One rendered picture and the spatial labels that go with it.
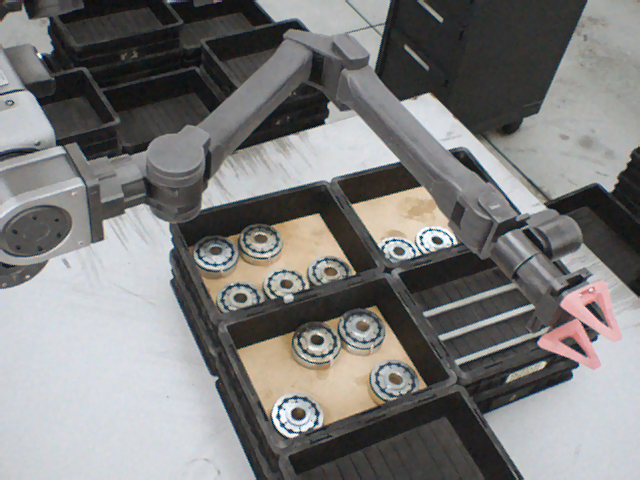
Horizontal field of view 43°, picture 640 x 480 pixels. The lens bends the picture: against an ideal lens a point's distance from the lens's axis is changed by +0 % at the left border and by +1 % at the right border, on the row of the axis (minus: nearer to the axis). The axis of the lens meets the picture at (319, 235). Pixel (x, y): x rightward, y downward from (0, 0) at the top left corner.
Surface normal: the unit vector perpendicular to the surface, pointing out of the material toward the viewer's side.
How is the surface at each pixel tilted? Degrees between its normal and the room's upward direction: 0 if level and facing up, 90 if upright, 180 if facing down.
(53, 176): 0
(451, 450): 0
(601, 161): 0
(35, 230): 90
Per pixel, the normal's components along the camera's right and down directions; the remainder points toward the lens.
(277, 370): 0.14, -0.66
